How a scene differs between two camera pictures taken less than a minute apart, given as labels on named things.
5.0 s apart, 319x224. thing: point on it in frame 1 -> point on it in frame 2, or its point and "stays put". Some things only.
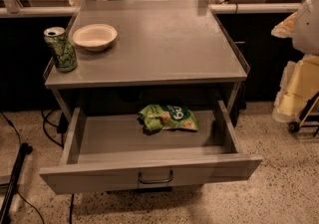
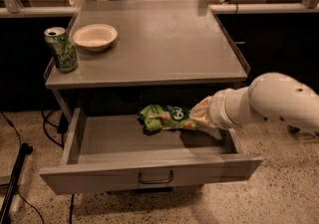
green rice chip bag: (166, 116) stays put
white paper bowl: (95, 37) stays put
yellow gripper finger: (286, 28) -> (200, 113)
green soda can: (65, 54) stays put
